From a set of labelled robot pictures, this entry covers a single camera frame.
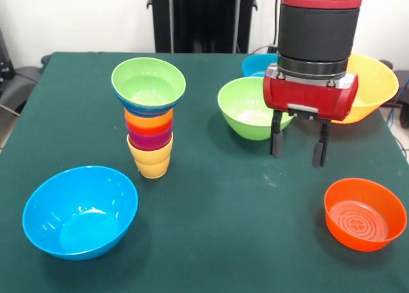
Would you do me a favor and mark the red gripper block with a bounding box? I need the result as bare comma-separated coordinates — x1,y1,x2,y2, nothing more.
262,72,359,168

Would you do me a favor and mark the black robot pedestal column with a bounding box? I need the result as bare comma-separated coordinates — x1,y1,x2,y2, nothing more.
146,0,258,54

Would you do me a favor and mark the dark green tablecloth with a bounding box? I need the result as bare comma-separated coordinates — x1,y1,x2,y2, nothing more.
0,51,409,293

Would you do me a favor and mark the small light blue bowl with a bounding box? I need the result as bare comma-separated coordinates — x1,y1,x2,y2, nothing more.
241,53,279,78

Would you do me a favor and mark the large light blue bowl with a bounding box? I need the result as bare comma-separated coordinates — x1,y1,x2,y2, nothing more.
22,165,139,261

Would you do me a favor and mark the red plastic cup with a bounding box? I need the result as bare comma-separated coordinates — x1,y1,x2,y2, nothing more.
125,119,174,137

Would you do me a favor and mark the orange ribbed plastic cup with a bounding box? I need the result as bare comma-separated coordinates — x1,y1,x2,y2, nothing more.
124,109,175,130

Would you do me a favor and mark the large green bowl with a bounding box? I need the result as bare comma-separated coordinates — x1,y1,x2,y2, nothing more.
217,76,295,141

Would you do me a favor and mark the black hanging cable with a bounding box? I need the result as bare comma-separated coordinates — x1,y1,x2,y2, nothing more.
270,0,282,53

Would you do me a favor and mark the large yellow bowl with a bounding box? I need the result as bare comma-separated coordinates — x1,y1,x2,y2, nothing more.
330,52,400,125

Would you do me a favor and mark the dark blue bowl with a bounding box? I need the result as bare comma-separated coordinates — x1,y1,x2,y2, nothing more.
111,87,185,119

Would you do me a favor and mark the yellow ribbed plastic cup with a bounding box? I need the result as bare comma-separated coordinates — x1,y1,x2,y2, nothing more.
127,132,175,180

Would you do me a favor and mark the dark grey pedestal leg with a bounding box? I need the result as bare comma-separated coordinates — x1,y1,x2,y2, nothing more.
0,65,43,115

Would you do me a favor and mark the red plastic bowl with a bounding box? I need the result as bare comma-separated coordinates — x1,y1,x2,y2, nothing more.
323,177,408,253

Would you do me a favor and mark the purple plastic cup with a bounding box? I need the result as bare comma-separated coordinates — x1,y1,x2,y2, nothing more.
127,130,174,152

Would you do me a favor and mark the small green ribbed bowl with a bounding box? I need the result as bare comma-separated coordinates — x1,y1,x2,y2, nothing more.
111,57,187,108

